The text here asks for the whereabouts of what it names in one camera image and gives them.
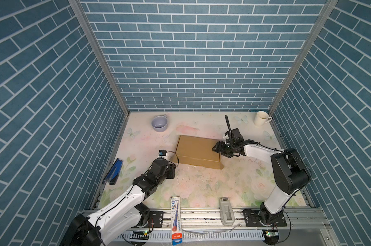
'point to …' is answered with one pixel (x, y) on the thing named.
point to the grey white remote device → (226, 212)
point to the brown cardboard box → (196, 151)
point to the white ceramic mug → (261, 118)
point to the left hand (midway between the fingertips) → (177, 167)
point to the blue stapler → (114, 172)
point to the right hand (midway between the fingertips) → (216, 150)
